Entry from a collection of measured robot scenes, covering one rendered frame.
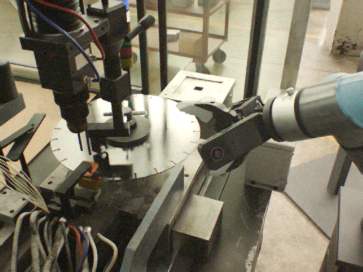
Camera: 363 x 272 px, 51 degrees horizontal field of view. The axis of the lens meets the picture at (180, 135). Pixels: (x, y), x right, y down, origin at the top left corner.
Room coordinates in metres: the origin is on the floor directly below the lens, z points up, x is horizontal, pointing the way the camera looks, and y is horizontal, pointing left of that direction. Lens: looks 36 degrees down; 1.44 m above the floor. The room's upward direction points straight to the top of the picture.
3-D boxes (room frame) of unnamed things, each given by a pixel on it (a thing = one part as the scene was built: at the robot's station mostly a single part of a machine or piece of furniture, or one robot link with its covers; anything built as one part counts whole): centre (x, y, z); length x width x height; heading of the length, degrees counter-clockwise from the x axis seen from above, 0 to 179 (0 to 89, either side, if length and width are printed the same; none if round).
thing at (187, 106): (0.60, -0.04, 1.08); 0.09 x 0.06 x 0.03; 50
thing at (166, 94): (1.00, -0.05, 0.82); 0.18 x 0.18 x 0.15; 69
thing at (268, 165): (0.86, -0.27, 0.82); 0.28 x 0.11 x 0.15; 159
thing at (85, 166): (0.52, 0.19, 0.95); 0.10 x 0.03 x 0.07; 159
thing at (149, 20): (0.65, 0.09, 1.21); 0.08 x 0.06 x 0.03; 159
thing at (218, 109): (0.55, -0.06, 1.09); 0.09 x 0.02 x 0.05; 50
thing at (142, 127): (0.70, 0.12, 0.96); 0.11 x 0.11 x 0.03
